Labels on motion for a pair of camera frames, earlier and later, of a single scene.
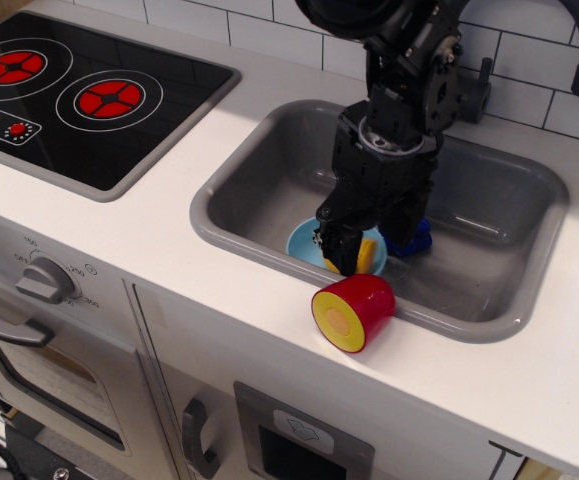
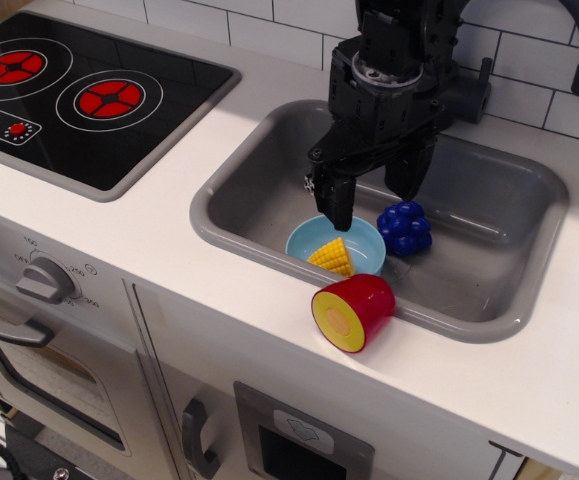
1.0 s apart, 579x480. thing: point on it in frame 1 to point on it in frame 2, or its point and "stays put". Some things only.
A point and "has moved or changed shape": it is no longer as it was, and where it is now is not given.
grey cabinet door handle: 193,419 stays put
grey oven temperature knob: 46,279 stays put
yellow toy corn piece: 366,258 has moved or changed shape
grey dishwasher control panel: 284,443 stays put
